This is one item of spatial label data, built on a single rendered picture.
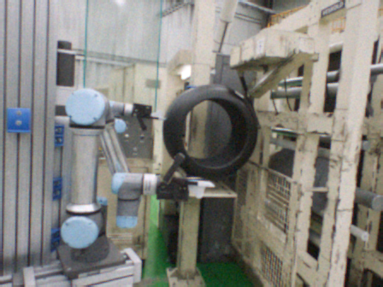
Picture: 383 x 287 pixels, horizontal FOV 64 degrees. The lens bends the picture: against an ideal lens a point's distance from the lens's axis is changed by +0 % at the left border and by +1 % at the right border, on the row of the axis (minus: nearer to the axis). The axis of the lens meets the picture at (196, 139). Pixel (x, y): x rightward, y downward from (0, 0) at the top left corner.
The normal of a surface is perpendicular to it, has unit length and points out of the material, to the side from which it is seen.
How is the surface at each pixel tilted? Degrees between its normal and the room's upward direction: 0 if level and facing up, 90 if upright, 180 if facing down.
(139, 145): 90
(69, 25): 90
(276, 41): 90
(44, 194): 90
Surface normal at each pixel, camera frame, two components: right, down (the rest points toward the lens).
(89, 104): 0.12, -0.03
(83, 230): 0.10, 0.23
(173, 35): 0.53, 0.12
